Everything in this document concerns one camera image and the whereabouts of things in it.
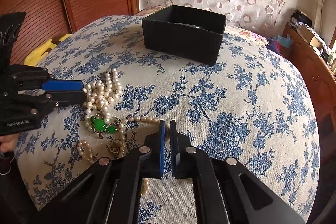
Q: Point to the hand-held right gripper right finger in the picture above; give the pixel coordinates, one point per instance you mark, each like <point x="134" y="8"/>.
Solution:
<point x="174" y="150"/>

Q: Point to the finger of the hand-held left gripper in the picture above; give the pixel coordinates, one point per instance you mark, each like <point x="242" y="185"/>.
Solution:
<point x="68" y="98"/>
<point x="63" y="85"/>

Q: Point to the navy and red blanket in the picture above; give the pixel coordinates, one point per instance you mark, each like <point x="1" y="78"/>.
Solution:
<point x="273" y="46"/>

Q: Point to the person's left hand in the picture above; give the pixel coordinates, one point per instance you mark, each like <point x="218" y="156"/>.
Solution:
<point x="8" y="143"/>

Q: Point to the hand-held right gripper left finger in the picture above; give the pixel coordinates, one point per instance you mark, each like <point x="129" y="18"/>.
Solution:
<point x="162" y="142"/>

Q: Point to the pile of dark clothes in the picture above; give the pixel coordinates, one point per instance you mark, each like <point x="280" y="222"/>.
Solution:
<point x="302" y="18"/>

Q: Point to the cardboard box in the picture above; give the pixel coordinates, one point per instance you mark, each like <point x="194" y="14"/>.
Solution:
<point x="311" y="36"/>

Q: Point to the black square box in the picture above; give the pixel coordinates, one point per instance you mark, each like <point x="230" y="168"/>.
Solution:
<point x="181" y="40"/>

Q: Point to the long wooden cabinet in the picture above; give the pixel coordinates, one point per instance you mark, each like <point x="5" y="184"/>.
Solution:
<point x="309" y="69"/>

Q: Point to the blue floral cloth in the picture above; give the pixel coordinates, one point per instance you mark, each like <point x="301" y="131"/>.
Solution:
<point x="223" y="98"/>

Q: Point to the light blue bag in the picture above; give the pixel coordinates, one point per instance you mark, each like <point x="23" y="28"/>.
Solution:
<point x="284" y="41"/>

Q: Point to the yellow plastic object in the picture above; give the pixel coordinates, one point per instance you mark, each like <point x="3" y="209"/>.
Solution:
<point x="39" y="54"/>

